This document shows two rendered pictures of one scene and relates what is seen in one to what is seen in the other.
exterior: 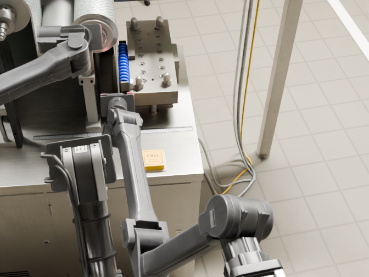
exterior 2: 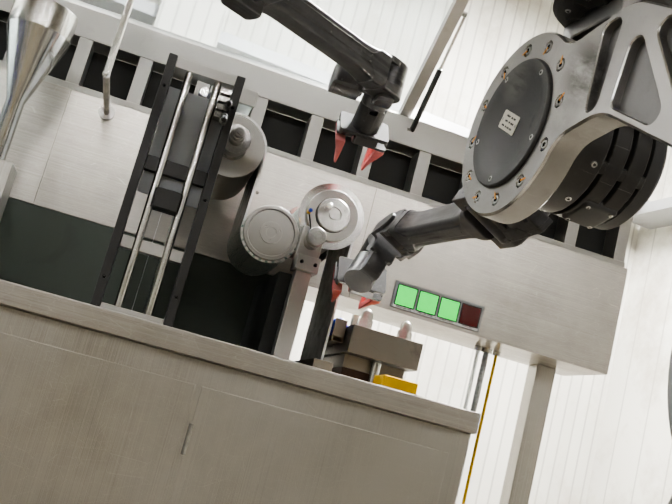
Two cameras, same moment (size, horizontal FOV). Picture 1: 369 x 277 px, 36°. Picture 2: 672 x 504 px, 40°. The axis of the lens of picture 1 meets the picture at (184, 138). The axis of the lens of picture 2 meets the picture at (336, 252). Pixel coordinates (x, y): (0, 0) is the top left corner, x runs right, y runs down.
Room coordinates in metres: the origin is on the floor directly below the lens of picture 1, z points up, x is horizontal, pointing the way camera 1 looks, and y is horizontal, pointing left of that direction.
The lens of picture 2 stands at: (-0.60, 0.37, 0.77)
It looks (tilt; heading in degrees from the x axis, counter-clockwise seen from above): 12 degrees up; 357
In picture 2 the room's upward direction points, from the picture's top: 15 degrees clockwise
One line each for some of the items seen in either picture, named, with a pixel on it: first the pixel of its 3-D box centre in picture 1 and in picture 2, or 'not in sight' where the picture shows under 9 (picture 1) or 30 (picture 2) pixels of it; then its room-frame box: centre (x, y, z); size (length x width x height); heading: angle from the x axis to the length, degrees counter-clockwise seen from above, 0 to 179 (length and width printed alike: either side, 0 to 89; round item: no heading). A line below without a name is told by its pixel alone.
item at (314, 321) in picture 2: (116, 44); (328, 290); (1.51, 0.25, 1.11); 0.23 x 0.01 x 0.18; 8
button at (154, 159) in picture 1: (153, 159); (394, 385); (1.17, 0.10, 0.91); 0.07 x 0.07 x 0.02; 8
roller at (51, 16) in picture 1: (60, 31); (261, 241); (1.48, 0.42, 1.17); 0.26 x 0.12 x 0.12; 8
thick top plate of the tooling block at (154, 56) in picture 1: (150, 60); (361, 351); (1.56, 0.13, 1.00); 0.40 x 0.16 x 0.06; 8
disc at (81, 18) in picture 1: (94, 33); (331, 216); (1.38, 0.29, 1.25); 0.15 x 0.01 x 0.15; 98
